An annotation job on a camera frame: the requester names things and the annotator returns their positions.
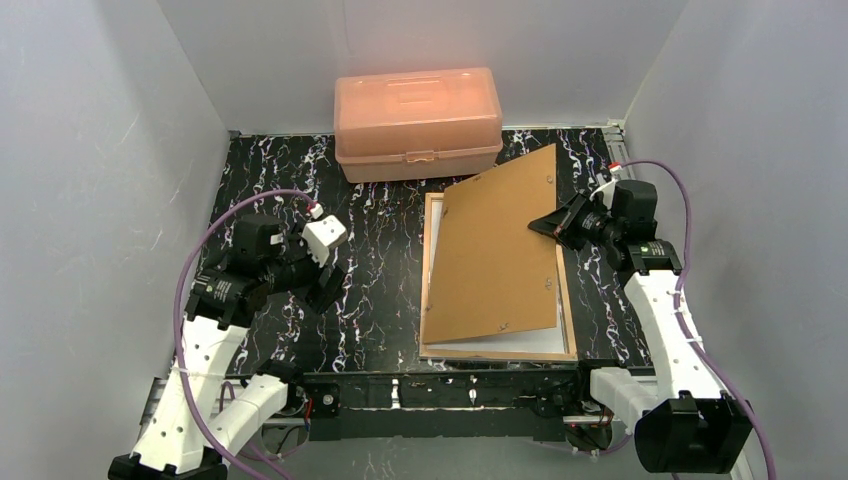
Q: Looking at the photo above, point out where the white wooden picture frame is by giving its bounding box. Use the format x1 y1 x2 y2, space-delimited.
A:
418 193 578 363

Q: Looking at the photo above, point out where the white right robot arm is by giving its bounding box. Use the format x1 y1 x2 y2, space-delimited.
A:
528 180 753 474

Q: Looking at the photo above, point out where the printed photo with white border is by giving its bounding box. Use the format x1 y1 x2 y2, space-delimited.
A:
426 198 568 355

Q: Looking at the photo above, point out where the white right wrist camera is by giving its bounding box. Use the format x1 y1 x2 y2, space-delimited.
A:
589 162 626 210

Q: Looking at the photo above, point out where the aluminium rail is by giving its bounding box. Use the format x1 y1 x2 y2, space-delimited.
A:
606 120 690 346
140 377 664 427

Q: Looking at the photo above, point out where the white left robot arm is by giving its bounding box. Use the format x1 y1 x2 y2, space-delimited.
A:
107 212 348 479

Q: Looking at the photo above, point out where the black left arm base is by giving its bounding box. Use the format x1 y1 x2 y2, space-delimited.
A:
281 373 341 423

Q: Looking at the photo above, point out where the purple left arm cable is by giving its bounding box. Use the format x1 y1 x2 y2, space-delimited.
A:
172 189 326 480

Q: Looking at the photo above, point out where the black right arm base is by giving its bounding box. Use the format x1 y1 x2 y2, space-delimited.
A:
531 359 624 425

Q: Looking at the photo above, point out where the translucent orange plastic box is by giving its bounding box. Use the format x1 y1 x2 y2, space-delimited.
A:
334 68 503 184

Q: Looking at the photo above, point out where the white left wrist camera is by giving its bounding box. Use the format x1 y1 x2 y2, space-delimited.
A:
301 203 348 267

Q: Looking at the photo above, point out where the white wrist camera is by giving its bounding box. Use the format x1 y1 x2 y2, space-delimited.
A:
301 203 348 267
589 162 626 210

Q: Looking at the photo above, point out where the brown cardboard backing board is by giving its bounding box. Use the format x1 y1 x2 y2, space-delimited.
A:
421 145 558 344

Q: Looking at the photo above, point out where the aluminium right side rail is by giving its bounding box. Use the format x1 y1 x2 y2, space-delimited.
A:
606 120 690 346

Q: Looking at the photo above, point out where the aluminium front rail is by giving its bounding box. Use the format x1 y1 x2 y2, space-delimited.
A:
140 377 664 427

